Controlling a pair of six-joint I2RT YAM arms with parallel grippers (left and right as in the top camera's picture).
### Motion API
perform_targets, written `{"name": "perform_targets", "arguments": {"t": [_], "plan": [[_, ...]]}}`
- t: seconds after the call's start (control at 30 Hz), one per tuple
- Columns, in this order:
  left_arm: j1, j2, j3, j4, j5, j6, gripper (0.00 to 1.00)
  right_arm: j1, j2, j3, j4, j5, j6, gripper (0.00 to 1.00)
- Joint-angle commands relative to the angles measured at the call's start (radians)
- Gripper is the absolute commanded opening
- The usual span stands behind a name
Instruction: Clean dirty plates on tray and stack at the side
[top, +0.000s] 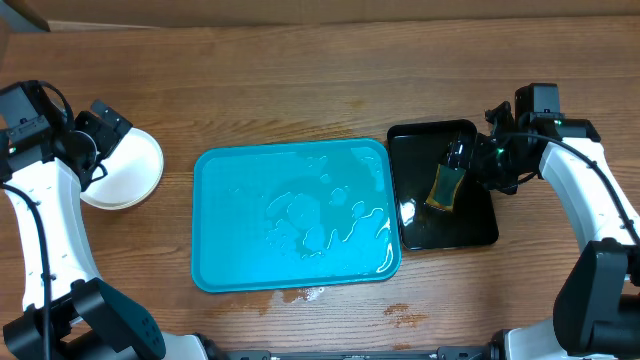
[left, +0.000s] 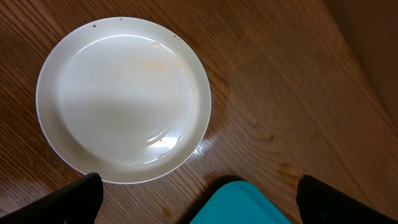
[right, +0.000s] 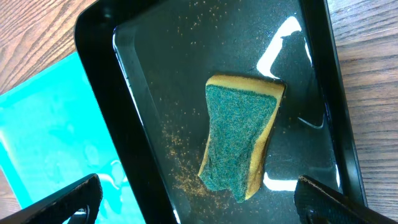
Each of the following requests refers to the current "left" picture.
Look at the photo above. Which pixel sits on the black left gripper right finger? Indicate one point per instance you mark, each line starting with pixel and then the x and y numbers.
pixel 320 203

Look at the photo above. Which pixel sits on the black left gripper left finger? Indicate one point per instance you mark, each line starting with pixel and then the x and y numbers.
pixel 78 202

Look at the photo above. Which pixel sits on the white plate with sauce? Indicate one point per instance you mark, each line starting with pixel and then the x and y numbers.
pixel 125 98

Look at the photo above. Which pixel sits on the teal plastic tray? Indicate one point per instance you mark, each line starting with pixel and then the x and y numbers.
pixel 239 202

